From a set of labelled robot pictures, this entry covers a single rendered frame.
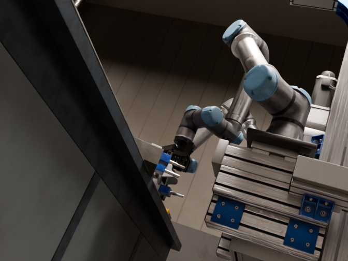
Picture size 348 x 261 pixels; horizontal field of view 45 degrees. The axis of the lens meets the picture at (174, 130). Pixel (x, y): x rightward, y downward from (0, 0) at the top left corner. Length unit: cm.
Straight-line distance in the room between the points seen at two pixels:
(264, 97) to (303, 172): 31
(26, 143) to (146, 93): 317
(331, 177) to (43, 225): 76
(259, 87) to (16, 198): 86
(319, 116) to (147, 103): 234
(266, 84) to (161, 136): 236
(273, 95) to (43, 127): 82
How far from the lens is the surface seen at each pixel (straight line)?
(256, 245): 143
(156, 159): 129
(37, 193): 91
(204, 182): 343
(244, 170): 137
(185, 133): 166
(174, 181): 165
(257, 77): 143
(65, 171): 98
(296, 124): 147
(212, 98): 380
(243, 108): 173
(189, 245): 328
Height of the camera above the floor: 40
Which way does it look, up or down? 23 degrees up
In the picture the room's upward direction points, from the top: 23 degrees clockwise
